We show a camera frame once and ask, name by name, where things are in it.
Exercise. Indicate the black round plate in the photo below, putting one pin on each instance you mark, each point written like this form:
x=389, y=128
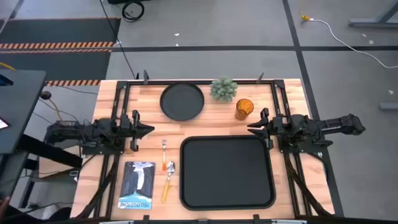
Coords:
x=182, y=101

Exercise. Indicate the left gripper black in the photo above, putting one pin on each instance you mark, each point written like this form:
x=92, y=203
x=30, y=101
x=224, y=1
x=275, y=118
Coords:
x=135, y=130

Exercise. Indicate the dark grey desk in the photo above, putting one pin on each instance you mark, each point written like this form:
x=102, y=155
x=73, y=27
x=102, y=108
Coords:
x=18, y=109

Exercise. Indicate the small black round object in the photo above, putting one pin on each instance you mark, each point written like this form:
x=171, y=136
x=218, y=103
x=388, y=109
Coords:
x=45, y=95

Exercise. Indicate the grey metal foot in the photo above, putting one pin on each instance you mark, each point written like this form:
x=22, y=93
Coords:
x=388, y=106

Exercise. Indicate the black hazard-striped floor mat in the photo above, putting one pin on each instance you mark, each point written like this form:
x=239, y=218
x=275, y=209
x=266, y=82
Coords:
x=62, y=29
x=56, y=67

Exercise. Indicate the amber translucent cup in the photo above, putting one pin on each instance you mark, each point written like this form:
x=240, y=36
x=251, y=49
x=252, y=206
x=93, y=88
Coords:
x=244, y=109

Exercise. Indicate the black table clamp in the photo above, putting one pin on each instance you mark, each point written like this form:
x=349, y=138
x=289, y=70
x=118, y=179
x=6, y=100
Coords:
x=145, y=218
x=256, y=218

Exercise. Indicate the Yellowstone waterfall postcard book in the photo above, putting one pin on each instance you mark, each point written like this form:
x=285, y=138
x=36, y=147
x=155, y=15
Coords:
x=136, y=185

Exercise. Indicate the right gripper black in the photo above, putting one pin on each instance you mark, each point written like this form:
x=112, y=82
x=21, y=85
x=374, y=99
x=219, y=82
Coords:
x=278, y=127

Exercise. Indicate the phone with bright screen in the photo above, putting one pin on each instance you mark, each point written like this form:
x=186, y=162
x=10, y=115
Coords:
x=3, y=124

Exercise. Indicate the grey metal table leg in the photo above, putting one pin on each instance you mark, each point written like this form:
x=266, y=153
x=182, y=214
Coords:
x=373, y=23

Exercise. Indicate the black rectangular tray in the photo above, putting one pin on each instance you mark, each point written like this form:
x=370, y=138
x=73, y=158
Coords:
x=227, y=172

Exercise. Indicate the small green artificial plant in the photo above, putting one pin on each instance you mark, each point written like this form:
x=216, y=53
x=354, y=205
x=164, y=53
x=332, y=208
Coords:
x=223, y=89

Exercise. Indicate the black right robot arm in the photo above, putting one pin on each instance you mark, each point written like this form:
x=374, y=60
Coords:
x=311, y=127

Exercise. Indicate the black desk support frame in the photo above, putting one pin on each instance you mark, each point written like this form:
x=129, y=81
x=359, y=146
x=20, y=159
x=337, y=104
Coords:
x=46, y=152

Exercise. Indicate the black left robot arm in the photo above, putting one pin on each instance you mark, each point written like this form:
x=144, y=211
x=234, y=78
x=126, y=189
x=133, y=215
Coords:
x=102, y=127

